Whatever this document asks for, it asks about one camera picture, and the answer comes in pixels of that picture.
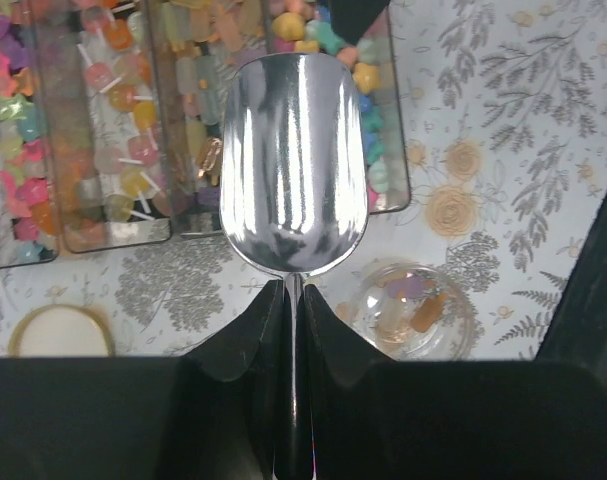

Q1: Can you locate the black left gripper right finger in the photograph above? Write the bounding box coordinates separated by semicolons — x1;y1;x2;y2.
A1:
304;285;391;479

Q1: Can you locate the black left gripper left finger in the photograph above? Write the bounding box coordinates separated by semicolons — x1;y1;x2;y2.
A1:
155;280;284;479

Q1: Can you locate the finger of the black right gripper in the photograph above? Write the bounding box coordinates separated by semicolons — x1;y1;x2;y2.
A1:
328;0;390;44

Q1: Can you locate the clear glass jar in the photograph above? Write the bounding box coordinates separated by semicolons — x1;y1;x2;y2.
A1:
342;259;475;361

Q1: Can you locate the silver metal scoop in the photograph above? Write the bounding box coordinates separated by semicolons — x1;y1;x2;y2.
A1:
220;53;369;479

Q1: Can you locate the clear divided candy box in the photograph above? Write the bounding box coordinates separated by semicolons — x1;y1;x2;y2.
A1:
0;1;411;269

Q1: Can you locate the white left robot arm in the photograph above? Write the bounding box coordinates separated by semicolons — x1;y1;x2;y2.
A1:
156;195;607;479

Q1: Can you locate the floral patterned table mat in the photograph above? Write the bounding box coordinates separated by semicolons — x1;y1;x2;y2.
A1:
0;1;607;359

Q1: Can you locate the round wooden jar lid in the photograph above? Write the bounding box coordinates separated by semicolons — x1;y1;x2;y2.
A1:
8;304;115;358

